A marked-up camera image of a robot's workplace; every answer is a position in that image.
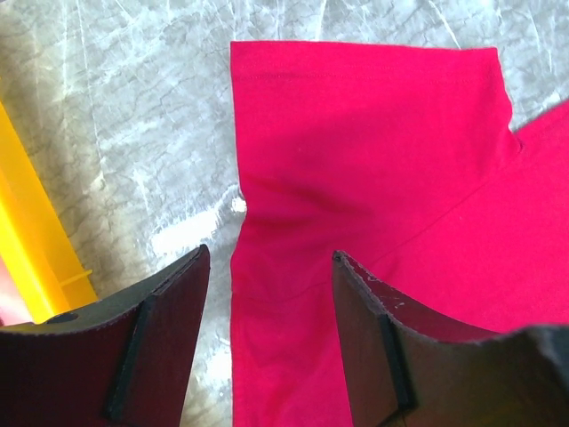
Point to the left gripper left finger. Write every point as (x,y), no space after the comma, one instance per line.
(122,361)

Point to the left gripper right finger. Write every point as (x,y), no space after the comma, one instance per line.
(408,365)

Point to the crimson red t shirt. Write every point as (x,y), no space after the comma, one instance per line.
(403,158)

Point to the yellow plastic basket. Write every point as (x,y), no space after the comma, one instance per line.
(41,275)

